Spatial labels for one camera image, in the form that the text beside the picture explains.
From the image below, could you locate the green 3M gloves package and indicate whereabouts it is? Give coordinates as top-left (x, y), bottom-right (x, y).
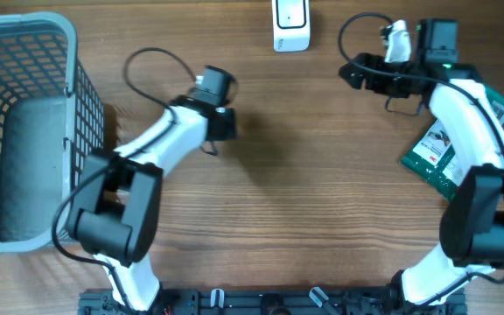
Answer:
top-left (399, 85), bottom-right (504, 201)

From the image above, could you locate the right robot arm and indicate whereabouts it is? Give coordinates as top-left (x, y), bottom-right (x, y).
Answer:
top-left (339, 18), bottom-right (504, 312)

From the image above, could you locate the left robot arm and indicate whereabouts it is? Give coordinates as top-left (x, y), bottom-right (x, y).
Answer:
top-left (66, 66), bottom-right (236, 314)

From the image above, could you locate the white barcode scanner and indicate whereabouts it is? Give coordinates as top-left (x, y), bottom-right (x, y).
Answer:
top-left (271, 0), bottom-right (311, 53)

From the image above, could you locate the grey plastic mesh basket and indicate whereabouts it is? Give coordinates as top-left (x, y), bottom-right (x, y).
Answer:
top-left (0, 12), bottom-right (105, 255)

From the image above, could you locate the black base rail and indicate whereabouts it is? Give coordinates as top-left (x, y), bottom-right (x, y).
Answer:
top-left (78, 286), bottom-right (468, 315)

